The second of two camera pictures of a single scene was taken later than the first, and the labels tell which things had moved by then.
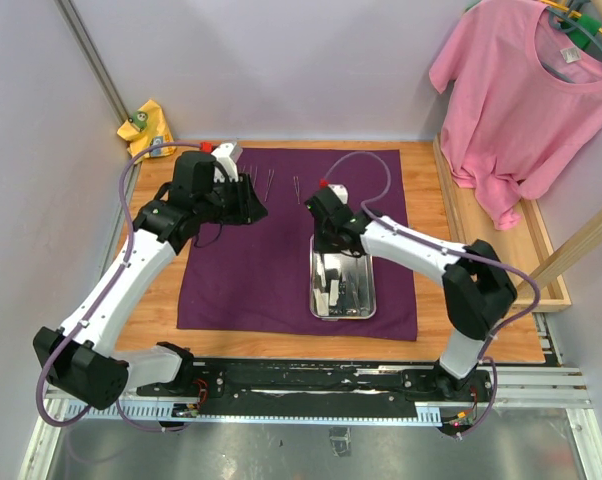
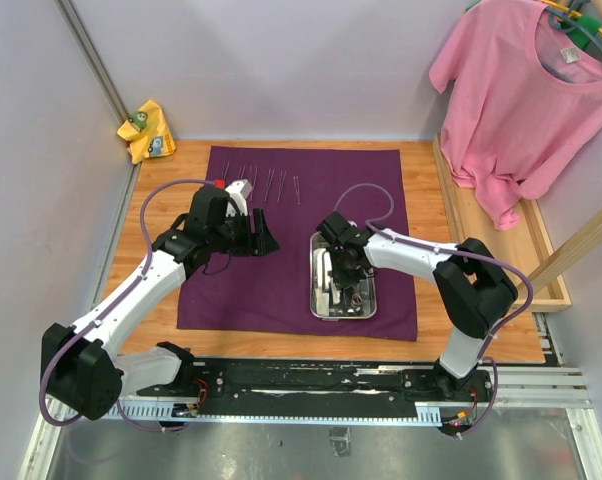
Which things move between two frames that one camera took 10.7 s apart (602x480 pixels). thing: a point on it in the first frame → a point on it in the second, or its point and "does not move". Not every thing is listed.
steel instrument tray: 341,286 does not move
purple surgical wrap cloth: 256,279 does not move
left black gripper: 255,208 → 259,243
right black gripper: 320,245 → 339,278
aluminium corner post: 118,110 does not move
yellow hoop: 576,14 does not move
